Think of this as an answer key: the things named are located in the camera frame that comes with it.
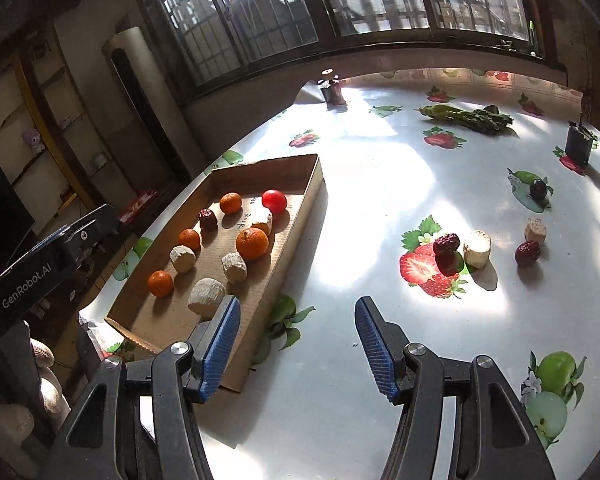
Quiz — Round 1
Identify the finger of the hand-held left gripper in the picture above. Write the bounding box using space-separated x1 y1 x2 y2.
35 203 119 257

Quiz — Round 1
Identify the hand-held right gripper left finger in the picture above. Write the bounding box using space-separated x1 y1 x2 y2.
37 295 242 480

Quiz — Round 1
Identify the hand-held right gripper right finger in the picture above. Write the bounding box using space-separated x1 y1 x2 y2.
354 296 557 480

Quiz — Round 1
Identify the cardboard box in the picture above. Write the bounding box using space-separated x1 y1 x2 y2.
104 153 327 394

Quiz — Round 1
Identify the large orange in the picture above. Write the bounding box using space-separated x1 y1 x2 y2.
235 227 270 261

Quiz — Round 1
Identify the person's left hand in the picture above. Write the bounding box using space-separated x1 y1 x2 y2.
0 338 72 466

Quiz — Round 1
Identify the red flat box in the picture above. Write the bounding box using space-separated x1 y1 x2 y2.
117 189 159 224

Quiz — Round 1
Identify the black television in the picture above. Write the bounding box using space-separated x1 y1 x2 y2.
0 154 36 277

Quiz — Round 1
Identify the purple plush toy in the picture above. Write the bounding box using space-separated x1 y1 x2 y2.
22 127 46 155

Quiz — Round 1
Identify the wooden shelf unit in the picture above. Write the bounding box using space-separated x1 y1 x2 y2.
0 40 112 223

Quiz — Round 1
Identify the white tower air conditioner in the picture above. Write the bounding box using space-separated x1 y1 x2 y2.
102 27 194 187

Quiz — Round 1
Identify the pale sugarcane piece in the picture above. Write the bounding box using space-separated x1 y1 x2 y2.
251 209 274 236

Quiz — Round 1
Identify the red tomato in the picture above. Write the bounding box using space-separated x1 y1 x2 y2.
261 188 288 215

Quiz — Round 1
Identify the leafy green vegetable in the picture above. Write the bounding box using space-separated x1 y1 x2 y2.
419 104 514 136

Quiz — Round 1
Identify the small dark bottle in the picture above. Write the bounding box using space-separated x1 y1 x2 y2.
318 76 347 107

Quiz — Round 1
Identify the black cylindrical container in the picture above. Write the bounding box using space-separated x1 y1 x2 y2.
564 109 596 167

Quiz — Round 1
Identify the barred window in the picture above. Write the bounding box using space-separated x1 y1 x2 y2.
129 0 552 107

